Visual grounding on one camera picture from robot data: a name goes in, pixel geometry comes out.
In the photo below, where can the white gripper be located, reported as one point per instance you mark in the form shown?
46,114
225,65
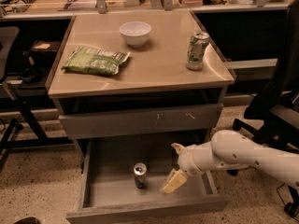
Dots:
187,160

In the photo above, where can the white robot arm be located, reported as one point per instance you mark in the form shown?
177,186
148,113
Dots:
228,150

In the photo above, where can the white ceramic bowl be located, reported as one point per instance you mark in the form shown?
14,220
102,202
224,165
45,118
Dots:
135,33

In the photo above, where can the open grey middle drawer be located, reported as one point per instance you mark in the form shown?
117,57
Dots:
109,194

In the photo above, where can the green chip bag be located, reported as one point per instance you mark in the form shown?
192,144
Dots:
93,61

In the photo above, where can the green white soda can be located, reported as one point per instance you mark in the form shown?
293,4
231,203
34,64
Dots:
196,50

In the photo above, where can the closed grey upper drawer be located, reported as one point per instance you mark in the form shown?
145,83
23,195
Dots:
139,121

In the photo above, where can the long background workbench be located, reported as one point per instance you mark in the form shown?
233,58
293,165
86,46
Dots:
69,8

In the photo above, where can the black office chair right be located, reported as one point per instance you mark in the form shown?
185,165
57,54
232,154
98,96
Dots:
277,103

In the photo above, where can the red bull can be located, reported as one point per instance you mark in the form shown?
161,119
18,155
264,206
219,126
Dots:
140,174

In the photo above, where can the grey drawer cabinet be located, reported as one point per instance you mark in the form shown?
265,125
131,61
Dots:
154,76

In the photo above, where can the black chair left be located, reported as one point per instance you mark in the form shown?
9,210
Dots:
7,36

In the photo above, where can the black box under bench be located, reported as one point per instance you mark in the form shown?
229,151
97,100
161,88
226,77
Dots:
44,52

